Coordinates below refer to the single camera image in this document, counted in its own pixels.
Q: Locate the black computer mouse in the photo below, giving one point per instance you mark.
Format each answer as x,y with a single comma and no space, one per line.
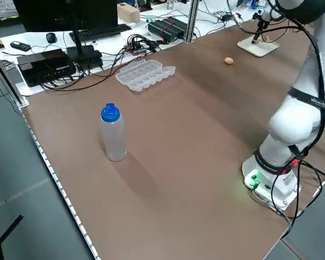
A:
51,37

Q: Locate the flat black equipment box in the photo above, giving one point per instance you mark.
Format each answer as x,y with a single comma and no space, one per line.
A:
43,66

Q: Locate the black monitor with stand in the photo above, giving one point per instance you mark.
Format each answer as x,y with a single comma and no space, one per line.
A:
65,13

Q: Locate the small black handheld device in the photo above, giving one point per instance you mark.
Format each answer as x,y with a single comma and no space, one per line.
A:
20,46

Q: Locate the small clear bottle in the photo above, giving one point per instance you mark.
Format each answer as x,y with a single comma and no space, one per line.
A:
170,4

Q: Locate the wooden box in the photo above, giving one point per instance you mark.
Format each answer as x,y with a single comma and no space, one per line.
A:
128,13

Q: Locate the black keyboard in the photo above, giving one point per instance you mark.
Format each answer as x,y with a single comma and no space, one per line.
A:
103,31

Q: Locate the clear plastic egg carton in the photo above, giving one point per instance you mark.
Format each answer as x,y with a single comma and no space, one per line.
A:
143,74

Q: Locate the cream-white tray with bear print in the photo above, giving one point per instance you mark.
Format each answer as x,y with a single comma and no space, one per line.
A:
262,49

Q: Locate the white desk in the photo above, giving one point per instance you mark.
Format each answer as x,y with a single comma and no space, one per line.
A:
35,35

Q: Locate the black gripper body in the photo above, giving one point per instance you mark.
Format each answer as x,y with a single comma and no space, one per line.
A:
262,23

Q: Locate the aluminium frame post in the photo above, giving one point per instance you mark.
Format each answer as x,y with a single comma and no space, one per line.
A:
192,21
5,73

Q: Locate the small black adapter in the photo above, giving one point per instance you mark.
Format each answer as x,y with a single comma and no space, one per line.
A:
227,17

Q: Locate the small teal clip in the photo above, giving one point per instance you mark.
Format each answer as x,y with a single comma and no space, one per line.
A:
149,20

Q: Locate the black finned power supply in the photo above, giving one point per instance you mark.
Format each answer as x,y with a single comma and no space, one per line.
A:
165,29

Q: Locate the clear bottle with blue cap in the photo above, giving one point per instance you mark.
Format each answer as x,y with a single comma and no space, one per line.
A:
113,135

